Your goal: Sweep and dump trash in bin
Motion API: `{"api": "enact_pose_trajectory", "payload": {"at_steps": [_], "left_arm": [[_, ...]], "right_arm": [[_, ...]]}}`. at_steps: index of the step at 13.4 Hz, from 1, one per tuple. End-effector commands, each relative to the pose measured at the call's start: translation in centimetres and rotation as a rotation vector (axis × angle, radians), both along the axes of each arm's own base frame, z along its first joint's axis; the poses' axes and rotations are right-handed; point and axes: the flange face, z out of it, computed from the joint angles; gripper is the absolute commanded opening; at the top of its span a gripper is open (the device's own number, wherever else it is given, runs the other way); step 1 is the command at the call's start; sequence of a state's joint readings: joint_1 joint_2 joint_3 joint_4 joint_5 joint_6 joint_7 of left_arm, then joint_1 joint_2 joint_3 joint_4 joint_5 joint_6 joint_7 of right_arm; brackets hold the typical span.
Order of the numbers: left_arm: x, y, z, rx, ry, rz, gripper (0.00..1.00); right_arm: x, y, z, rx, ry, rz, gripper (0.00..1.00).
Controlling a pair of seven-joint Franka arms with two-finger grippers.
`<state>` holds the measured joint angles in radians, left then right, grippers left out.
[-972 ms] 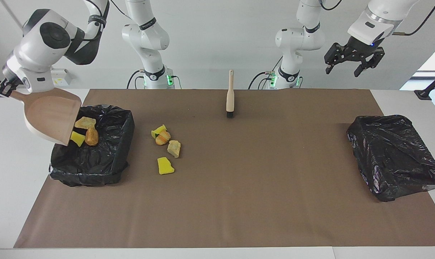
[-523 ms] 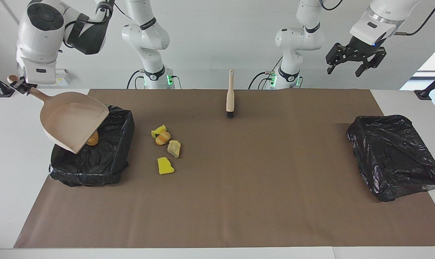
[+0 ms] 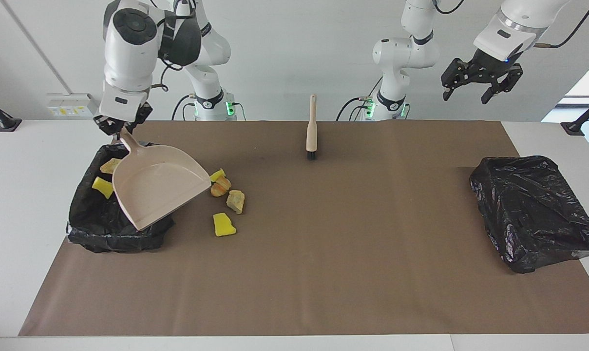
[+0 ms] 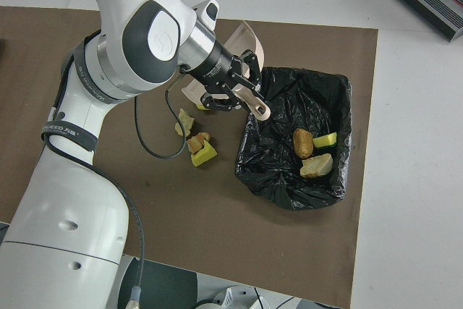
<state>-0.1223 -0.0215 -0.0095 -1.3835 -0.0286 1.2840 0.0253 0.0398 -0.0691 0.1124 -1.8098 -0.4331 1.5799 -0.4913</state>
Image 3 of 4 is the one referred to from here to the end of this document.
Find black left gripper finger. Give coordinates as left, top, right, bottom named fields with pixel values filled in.
left=441, top=57, right=476, bottom=102
left=480, top=63, right=524, bottom=105

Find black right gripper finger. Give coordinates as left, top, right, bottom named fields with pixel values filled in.
left=133, top=102, right=154, bottom=124
left=94, top=115, right=115, bottom=137

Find beige sponge chunk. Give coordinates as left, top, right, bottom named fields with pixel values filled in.
left=99, top=157, right=125, bottom=175

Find yellow sponge piece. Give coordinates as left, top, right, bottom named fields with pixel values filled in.
left=92, top=176, right=115, bottom=199

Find pink plastic dustpan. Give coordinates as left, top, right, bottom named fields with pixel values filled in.
left=112, top=128, right=212, bottom=232

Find orange striped croissant piece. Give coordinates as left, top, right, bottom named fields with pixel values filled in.
left=210, top=177, right=232, bottom=197

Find small beige bread chunk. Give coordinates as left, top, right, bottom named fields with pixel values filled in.
left=226, top=190, right=246, bottom=215

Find yellow notched sponge chunk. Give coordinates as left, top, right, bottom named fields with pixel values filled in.
left=213, top=213, right=237, bottom=237

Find beige hand brush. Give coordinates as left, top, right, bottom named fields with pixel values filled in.
left=305, top=94, right=319, bottom=162

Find open bin with black bag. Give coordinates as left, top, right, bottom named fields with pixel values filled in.
left=66, top=141, right=183, bottom=254

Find bin wrapped in black bag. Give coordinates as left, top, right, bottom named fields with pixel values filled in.
left=469, top=156, right=589, bottom=274

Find black clamp stand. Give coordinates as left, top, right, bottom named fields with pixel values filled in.
left=0, top=94, right=22, bottom=133
left=561, top=95, right=589, bottom=136

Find brown paper table mat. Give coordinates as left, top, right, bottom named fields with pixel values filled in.
left=19, top=120, right=589, bottom=337

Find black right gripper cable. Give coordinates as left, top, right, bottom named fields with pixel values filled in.
left=148, top=0, right=197, bottom=93

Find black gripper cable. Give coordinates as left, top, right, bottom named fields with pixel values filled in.
left=534, top=0, right=589, bottom=49
left=148, top=0, right=197, bottom=93

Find black right base cable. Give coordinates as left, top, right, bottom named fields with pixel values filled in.
left=171, top=94, right=197, bottom=121

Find black base cable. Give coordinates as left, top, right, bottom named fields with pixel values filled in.
left=171, top=94, right=197, bottom=121
left=336, top=78, right=383, bottom=121

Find white wall socket box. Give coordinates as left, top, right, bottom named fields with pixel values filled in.
left=47, top=94, right=99, bottom=117

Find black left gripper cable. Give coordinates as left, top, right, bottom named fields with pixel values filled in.
left=534, top=0, right=589, bottom=49

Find black left base cable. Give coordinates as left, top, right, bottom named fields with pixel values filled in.
left=336, top=78, right=383, bottom=121

